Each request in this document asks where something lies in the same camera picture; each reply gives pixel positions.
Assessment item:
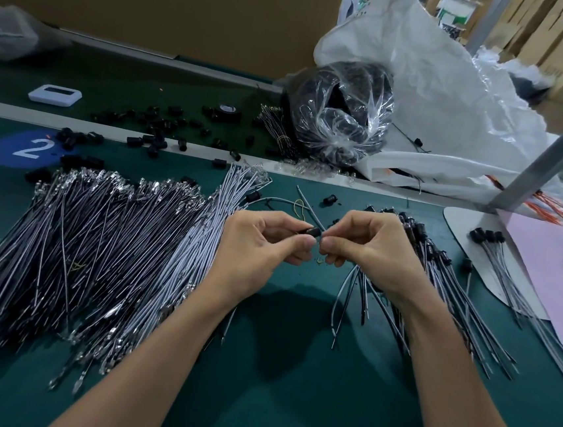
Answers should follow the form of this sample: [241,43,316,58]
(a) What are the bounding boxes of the pink paper sheet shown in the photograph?
[487,209,563,356]

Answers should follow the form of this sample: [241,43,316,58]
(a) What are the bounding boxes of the person's right forearm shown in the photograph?
[385,287,552,427]

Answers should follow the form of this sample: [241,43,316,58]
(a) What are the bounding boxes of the pile of grey wires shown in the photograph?
[0,139,274,427]

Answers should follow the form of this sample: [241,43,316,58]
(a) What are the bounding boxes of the blue round number sticker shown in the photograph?
[0,125,69,173]

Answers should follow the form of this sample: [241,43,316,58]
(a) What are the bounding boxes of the crumpled clear plastic bag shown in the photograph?
[0,3,72,69]

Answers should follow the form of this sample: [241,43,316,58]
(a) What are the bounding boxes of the clear bag with black contents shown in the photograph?
[279,55,399,173]

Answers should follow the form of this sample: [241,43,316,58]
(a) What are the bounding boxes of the large white plastic sack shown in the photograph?
[301,0,563,212]

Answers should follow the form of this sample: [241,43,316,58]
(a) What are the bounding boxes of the person's left forearm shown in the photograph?
[47,269,246,427]

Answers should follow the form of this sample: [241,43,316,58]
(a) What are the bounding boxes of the brown cardboard panel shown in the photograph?
[0,0,345,86]

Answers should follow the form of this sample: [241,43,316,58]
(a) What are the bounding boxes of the bundle of orange wires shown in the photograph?
[483,174,563,239]

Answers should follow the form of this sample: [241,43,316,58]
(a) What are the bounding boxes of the pile of wires with black caps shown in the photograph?
[346,203,535,382]

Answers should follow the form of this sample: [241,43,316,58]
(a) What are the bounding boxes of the small bundle of capped wires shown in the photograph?
[453,227,563,398]

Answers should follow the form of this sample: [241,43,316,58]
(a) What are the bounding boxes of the grey metal frame post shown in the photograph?
[464,0,514,57]
[488,78,563,217]

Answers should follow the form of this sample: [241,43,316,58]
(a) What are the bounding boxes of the person's left hand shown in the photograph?
[198,204,324,319]

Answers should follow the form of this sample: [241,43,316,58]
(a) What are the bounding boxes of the person's right hand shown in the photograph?
[313,205,439,316]

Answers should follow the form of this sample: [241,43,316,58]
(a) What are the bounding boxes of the small white timer device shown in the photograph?
[27,82,84,109]

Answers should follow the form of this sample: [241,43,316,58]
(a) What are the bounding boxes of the black plastic caps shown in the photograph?
[24,90,272,205]

